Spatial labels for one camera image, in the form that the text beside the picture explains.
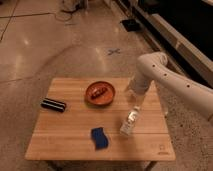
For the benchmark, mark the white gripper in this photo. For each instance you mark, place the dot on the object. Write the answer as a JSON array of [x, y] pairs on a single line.
[[134, 98]]

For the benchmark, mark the clear plastic bottle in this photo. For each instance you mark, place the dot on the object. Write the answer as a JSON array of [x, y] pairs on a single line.
[[129, 123]]

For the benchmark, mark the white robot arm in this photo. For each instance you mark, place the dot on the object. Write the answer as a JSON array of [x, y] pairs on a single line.
[[153, 67]]

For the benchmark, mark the orange ceramic bowl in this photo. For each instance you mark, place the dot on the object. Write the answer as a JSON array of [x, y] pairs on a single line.
[[100, 93]]

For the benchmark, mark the black floor box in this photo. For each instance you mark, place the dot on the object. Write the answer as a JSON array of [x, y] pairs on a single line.
[[130, 25]]

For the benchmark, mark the blue sponge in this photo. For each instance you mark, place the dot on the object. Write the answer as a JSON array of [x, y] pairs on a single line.
[[99, 138]]

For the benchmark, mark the black rectangular case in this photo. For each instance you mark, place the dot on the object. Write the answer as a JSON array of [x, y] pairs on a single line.
[[53, 105]]

